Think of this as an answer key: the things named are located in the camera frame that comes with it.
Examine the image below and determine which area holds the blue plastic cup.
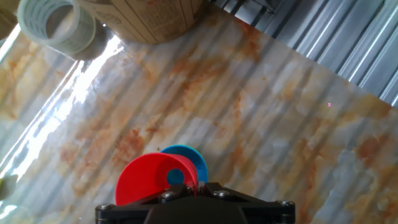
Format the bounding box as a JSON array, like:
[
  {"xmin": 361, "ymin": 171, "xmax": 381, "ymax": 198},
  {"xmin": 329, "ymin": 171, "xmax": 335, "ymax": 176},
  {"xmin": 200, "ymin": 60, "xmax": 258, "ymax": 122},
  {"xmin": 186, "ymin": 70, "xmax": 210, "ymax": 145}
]
[{"xmin": 160, "ymin": 144, "xmax": 208, "ymax": 184}]

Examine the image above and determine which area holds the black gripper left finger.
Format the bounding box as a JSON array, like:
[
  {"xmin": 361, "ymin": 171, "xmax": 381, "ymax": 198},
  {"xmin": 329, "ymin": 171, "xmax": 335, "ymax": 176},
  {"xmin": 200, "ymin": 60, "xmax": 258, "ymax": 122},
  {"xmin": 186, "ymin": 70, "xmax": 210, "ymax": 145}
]
[{"xmin": 95, "ymin": 183, "xmax": 197, "ymax": 224}]

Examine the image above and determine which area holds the cardboard box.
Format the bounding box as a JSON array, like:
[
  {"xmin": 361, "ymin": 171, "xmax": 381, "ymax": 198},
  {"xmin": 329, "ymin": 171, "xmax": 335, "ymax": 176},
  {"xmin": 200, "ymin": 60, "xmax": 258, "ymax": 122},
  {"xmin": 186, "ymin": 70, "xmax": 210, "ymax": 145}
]
[{"xmin": 77, "ymin": 0, "xmax": 208, "ymax": 45}]

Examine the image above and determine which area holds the marble pattern mat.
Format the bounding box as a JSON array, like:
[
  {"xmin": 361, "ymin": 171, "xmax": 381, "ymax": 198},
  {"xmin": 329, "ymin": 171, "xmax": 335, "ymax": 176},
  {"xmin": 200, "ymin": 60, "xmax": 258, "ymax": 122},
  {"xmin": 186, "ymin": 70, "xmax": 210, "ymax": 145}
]
[{"xmin": 0, "ymin": 0, "xmax": 398, "ymax": 224}]

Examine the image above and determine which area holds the clear tape roll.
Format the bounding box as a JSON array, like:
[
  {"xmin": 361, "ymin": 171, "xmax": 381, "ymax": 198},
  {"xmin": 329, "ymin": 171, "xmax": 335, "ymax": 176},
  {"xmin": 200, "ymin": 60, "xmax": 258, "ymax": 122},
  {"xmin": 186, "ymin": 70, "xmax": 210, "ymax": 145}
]
[{"xmin": 17, "ymin": 0, "xmax": 97, "ymax": 57}]

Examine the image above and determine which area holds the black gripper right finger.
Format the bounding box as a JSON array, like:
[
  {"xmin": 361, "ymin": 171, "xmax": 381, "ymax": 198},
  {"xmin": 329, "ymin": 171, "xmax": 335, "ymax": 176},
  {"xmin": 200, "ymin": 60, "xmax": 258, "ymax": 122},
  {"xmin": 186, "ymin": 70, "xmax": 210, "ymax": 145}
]
[{"xmin": 198, "ymin": 182, "xmax": 295, "ymax": 224}]

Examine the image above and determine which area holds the red plastic cup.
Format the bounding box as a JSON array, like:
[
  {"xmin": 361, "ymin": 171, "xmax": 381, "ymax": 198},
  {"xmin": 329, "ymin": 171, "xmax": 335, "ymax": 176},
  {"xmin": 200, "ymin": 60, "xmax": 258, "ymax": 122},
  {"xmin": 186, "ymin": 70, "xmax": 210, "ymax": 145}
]
[{"xmin": 114, "ymin": 152, "xmax": 199, "ymax": 207}]

